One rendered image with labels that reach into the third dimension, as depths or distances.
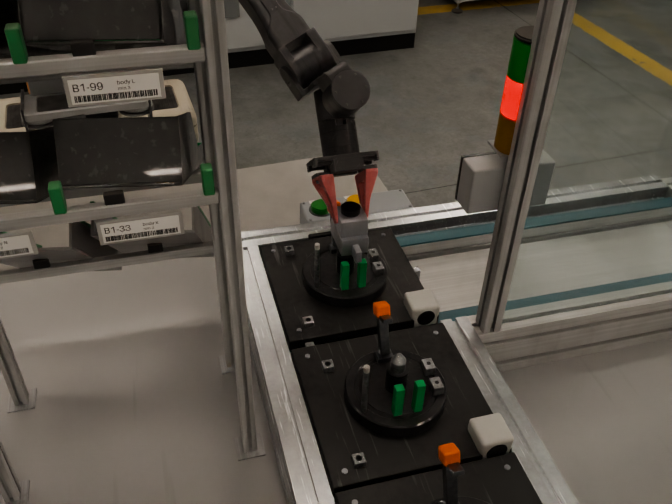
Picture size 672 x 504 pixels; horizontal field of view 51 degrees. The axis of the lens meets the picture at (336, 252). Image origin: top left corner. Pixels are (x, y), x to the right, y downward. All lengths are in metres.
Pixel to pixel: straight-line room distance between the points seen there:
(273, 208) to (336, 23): 2.88
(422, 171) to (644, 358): 2.15
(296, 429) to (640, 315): 0.62
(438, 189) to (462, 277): 1.93
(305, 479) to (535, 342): 0.46
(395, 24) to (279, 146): 1.34
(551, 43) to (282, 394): 0.57
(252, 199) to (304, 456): 0.74
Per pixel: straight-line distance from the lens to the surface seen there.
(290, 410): 1.00
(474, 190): 0.97
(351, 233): 1.08
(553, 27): 0.87
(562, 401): 1.20
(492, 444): 0.95
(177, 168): 0.79
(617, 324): 1.26
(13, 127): 2.08
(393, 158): 3.40
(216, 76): 0.70
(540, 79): 0.89
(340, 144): 1.07
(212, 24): 0.68
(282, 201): 1.55
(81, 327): 1.31
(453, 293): 1.25
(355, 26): 4.38
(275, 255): 1.22
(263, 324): 1.11
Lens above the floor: 1.73
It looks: 38 degrees down
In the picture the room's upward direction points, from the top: 2 degrees clockwise
